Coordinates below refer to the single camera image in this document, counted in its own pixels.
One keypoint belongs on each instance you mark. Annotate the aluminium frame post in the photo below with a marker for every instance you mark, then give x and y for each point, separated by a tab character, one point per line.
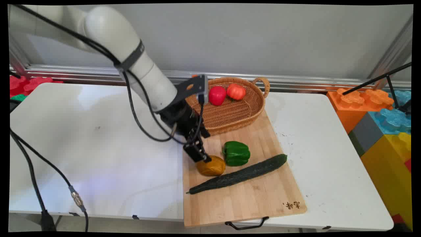
393	49

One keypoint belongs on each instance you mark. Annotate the blue foam block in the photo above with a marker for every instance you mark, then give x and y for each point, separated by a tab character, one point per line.
394	113

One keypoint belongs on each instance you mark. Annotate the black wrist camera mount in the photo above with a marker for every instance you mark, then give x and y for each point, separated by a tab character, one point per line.
193	89

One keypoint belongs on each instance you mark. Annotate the red bell pepper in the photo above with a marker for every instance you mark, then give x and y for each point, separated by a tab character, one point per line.
217	95

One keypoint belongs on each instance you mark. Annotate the green foam block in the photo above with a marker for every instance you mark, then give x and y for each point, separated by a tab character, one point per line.
18	97

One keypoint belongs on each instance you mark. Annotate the dark green cucumber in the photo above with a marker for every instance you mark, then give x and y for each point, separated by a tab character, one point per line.
240	174

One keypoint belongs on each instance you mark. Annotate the wooden cutting board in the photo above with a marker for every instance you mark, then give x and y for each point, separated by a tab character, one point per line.
243	184

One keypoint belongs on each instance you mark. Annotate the black tripod stand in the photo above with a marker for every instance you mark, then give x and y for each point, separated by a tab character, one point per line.
388	82

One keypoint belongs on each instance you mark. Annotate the red tomato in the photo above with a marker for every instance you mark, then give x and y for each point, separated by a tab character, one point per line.
236	91

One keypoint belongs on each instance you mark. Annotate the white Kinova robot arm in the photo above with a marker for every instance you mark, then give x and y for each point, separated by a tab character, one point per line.
130	46

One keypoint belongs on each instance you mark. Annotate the grey foam block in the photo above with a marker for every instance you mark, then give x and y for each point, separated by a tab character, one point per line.
365	133

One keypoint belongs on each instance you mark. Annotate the green bell pepper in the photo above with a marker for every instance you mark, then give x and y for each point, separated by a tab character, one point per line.
236	153

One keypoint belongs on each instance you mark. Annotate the woven wicker basket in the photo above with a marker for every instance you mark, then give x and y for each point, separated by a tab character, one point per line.
232	107

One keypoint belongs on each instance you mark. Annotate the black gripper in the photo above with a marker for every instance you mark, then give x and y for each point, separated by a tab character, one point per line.
182	119

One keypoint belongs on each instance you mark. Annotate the brown potato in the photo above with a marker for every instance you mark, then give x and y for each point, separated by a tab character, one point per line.
212	166

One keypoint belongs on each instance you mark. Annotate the aluminium frame rail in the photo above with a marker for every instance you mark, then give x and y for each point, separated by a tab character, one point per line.
230	79

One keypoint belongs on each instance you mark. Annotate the orange foam block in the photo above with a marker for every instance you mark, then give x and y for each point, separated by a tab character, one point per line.
357	105

